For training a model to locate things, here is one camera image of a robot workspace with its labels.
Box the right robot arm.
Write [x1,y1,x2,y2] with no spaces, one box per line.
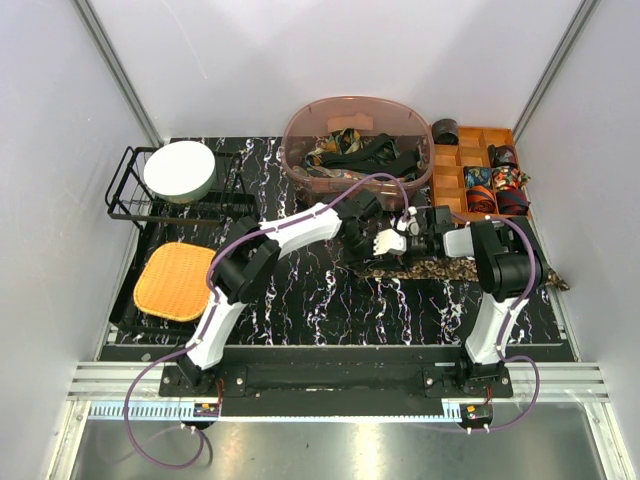
[413,206,549,397]

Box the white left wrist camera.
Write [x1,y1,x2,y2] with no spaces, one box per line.
[373,228,407,256]

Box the orange striped rolled tie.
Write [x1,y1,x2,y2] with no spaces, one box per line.
[466,185,496,214]

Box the colourful patterned tie in tub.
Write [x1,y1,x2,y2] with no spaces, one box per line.
[293,128,400,180]

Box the black tie in tub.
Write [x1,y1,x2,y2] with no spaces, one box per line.
[300,128,421,181]

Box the maroon striped rolled tie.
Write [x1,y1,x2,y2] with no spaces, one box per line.
[495,187,529,216]

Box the brown translucent plastic tub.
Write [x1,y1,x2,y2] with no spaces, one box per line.
[279,96,435,211]

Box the orange woven bamboo tray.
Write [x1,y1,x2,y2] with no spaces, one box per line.
[133,242,215,323]

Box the dark maroon rolled tie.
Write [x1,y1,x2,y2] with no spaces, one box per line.
[487,144,518,168]

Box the dark grey rolled tie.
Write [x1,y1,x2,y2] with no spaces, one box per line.
[432,118,459,145]

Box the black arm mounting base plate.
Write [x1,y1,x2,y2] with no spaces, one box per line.
[159,346,513,399]

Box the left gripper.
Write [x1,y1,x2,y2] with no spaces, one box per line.
[339,231,383,276]

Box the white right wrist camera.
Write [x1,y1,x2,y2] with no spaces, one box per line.
[397,206,421,236]

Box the black wire dish rack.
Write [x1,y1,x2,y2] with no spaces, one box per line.
[104,146,258,234]

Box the red floral rolled tie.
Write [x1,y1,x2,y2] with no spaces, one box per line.
[492,164,530,191]

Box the blue patterned rolled tie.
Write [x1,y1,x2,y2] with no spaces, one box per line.
[463,166,493,190]

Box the white round container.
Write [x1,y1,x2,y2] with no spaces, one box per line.
[143,141,216,204]

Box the brown floral patterned tie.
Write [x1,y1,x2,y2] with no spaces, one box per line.
[349,257,571,292]

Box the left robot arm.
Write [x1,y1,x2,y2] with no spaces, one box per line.
[177,190,382,396]

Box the orange wooden divided tray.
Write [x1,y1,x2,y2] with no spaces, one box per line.
[431,119,530,220]

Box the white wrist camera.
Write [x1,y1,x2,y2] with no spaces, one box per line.
[397,206,421,236]
[373,228,407,256]

